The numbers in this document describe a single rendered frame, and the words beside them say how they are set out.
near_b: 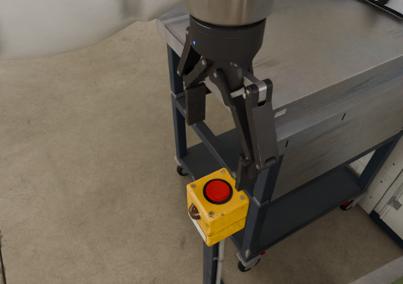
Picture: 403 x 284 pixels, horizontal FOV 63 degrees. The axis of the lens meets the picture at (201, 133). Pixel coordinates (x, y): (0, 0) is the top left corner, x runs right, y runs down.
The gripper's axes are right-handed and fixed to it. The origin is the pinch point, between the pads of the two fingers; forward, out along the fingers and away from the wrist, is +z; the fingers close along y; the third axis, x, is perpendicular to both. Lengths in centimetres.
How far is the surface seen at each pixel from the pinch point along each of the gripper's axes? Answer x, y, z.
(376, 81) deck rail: -52, 10, 15
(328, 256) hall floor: -57, -3, 101
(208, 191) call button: 1.3, 0.2, 11.0
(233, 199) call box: -1.6, -2.9, 11.6
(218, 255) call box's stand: -0.7, -1.6, 35.5
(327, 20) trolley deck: -66, 40, 17
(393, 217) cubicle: -86, -6, 89
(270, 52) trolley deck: -39, 34, 17
